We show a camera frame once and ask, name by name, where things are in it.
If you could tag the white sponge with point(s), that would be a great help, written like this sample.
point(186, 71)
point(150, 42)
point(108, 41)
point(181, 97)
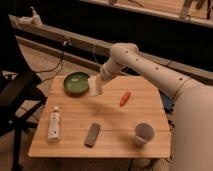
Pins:
point(92, 86)

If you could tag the green bowl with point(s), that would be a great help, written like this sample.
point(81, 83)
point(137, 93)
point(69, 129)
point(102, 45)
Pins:
point(76, 83)

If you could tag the blue box on floor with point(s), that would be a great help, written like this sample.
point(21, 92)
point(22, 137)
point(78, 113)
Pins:
point(168, 104)

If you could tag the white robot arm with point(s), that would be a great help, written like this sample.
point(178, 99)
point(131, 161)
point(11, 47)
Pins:
point(192, 137)

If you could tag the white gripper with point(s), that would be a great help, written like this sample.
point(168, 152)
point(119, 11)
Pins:
point(108, 71)

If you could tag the white spray bottle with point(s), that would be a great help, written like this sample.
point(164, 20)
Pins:
point(36, 17)

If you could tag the black chair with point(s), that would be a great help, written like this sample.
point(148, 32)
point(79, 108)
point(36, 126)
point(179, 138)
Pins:
point(12, 96)

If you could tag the white tube bottle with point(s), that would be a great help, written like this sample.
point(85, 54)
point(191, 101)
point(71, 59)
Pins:
point(54, 125)

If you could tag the wooden table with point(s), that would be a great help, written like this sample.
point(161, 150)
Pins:
point(117, 124)

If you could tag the orange carrot toy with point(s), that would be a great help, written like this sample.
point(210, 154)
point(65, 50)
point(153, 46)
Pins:
point(124, 99)

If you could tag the long wooden beam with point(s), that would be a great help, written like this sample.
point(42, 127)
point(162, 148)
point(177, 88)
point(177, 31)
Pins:
point(99, 47)

